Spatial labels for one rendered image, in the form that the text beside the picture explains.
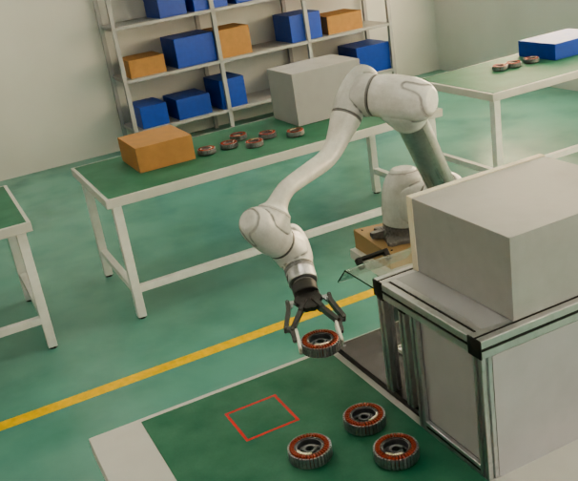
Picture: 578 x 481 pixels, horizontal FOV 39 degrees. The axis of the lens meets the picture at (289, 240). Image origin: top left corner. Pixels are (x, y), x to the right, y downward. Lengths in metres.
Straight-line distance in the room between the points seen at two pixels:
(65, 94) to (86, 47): 0.52
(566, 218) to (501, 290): 0.21
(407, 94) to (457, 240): 0.69
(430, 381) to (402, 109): 0.87
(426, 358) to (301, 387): 0.49
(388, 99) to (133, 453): 1.26
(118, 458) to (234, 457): 0.32
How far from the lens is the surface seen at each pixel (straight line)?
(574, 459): 2.09
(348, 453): 2.13
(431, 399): 2.12
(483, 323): 1.89
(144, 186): 4.62
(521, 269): 1.85
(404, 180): 3.05
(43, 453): 3.87
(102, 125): 8.74
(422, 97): 2.52
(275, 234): 2.34
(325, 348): 2.27
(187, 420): 2.38
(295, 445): 2.13
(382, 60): 9.33
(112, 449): 2.35
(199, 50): 8.37
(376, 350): 2.51
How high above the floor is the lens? 2.01
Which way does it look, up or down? 21 degrees down
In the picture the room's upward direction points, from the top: 9 degrees counter-clockwise
